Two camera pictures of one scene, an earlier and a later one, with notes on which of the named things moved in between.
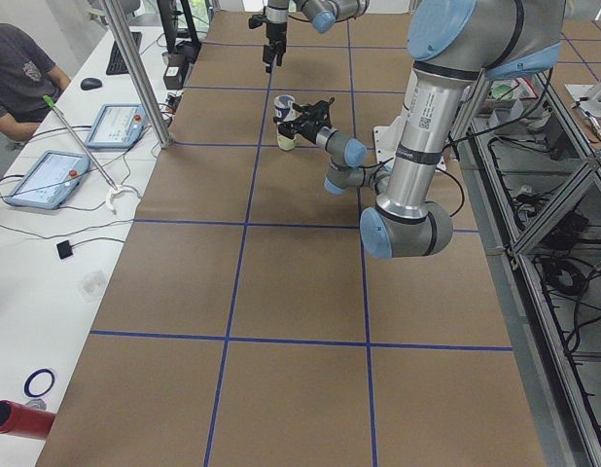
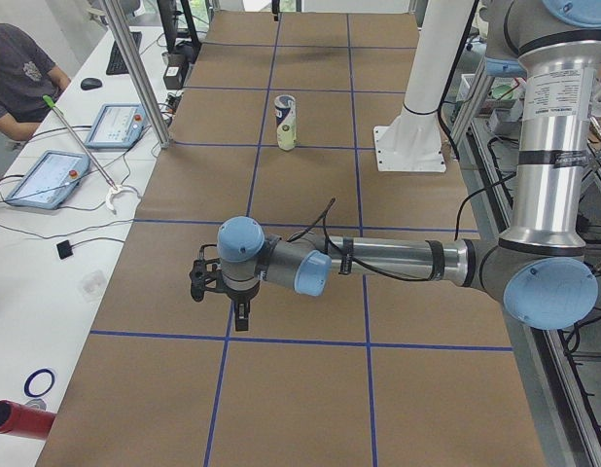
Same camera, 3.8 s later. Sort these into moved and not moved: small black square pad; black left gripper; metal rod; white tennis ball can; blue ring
Moved: black left gripper
Not moved: blue ring; small black square pad; metal rod; white tennis ball can
